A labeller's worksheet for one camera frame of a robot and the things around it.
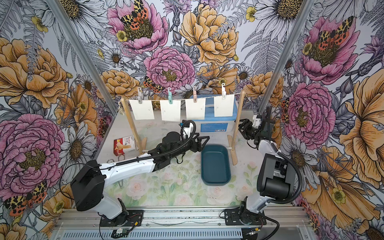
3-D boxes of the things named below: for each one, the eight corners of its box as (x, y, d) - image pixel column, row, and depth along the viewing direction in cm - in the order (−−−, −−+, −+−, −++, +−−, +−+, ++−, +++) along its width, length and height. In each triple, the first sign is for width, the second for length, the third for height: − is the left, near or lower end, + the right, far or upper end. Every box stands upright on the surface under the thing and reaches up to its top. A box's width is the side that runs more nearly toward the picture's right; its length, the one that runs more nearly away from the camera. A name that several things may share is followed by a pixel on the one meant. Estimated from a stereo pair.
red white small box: (115, 156, 97) (113, 153, 94) (115, 142, 104) (113, 139, 101) (135, 151, 100) (134, 148, 97) (134, 137, 106) (132, 135, 104)
